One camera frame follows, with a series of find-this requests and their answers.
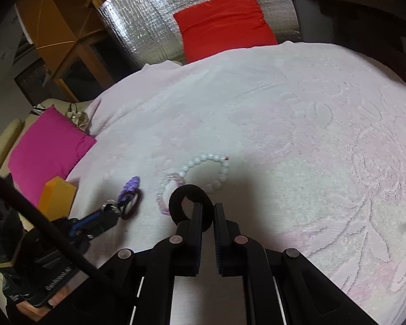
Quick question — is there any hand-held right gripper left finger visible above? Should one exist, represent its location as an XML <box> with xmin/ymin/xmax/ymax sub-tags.
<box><xmin>71</xmin><ymin>203</ymin><xmax>204</xmax><ymax>325</ymax></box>

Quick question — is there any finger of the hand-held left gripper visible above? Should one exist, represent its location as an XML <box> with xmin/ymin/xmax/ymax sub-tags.
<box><xmin>69</xmin><ymin>204</ymin><xmax>120</xmax><ymax>240</ymax></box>

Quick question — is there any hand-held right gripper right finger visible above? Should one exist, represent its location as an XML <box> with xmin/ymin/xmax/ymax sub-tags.
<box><xmin>214</xmin><ymin>203</ymin><xmax>376</xmax><ymax>325</ymax></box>

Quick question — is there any dark red hair tie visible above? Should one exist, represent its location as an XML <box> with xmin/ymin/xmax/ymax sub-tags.
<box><xmin>120</xmin><ymin>190</ymin><xmax>145</xmax><ymax>219</ymax></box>

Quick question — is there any orange box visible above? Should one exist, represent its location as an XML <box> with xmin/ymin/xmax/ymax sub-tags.
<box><xmin>38</xmin><ymin>176</ymin><xmax>78</xmax><ymax>219</ymax></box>

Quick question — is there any purple bead bracelet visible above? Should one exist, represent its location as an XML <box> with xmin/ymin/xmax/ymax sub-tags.
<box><xmin>117</xmin><ymin>175</ymin><xmax>143</xmax><ymax>207</ymax></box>

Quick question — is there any black hair tie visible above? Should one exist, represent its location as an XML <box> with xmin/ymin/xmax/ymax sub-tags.
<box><xmin>168</xmin><ymin>184</ymin><xmax>214</xmax><ymax>234</ymax></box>

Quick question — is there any pink crystal bead bracelet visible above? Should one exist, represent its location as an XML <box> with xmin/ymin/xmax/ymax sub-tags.
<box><xmin>156</xmin><ymin>173</ymin><xmax>186</xmax><ymax>216</ymax></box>

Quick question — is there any white bead bracelet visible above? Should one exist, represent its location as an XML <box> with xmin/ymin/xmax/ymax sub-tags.
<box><xmin>180</xmin><ymin>153</ymin><xmax>231</xmax><ymax>192</ymax></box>

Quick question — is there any person's left hand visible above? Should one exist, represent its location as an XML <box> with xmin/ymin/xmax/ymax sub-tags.
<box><xmin>17</xmin><ymin>285</ymin><xmax>72</xmax><ymax>322</ymax></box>

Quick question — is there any magenta pillow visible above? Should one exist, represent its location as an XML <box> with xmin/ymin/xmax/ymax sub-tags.
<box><xmin>7</xmin><ymin>106</ymin><xmax>98</xmax><ymax>208</ymax></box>

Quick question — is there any crumpled clear plastic wrapper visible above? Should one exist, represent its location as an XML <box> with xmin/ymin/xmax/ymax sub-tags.
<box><xmin>65</xmin><ymin>102</ymin><xmax>93</xmax><ymax>131</ymax></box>

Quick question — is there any beige sofa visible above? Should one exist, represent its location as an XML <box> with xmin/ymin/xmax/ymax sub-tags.
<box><xmin>0</xmin><ymin>97</ymin><xmax>93</xmax><ymax>183</ymax></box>

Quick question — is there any white embossed blanket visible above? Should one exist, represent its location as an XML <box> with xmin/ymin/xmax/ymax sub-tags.
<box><xmin>66</xmin><ymin>41</ymin><xmax>406</xmax><ymax>325</ymax></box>

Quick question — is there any dark mesh panel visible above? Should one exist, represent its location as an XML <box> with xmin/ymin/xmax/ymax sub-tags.
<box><xmin>14</xmin><ymin>57</ymin><xmax>76</xmax><ymax>106</ymax></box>

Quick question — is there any silver foil insulation sheet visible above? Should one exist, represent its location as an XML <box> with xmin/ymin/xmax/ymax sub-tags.
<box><xmin>98</xmin><ymin>0</ymin><xmax>302</xmax><ymax>72</ymax></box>

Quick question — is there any red pillow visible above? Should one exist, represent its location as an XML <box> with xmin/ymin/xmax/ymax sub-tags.
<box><xmin>173</xmin><ymin>0</ymin><xmax>279</xmax><ymax>64</ymax></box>

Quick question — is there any dark wooden cabinet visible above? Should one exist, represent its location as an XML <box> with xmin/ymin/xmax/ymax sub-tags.
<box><xmin>284</xmin><ymin>0</ymin><xmax>406</xmax><ymax>100</ymax></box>

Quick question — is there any black cable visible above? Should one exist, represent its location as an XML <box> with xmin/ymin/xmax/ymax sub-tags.
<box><xmin>0</xmin><ymin>167</ymin><xmax>129</xmax><ymax>295</ymax></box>

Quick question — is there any wooden table frame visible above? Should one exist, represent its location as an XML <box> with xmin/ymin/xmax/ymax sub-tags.
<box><xmin>37</xmin><ymin>29</ymin><xmax>122</xmax><ymax>103</ymax></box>

